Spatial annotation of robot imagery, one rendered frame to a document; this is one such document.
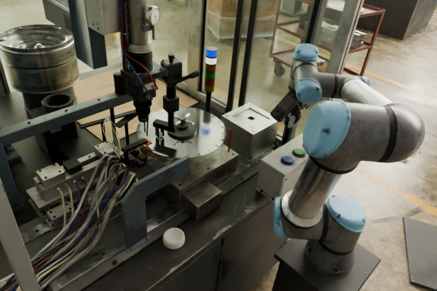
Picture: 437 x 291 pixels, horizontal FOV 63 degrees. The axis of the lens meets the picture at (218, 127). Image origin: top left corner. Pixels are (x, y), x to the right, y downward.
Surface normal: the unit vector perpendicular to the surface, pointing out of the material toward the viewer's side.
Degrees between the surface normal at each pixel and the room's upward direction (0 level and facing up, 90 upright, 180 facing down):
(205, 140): 0
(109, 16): 90
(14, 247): 90
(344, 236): 90
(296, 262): 0
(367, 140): 72
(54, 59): 90
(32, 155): 0
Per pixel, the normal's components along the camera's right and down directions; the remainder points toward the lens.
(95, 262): 0.07, -0.82
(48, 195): 0.70, 0.44
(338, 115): 0.00, -0.44
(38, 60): 0.36, 0.55
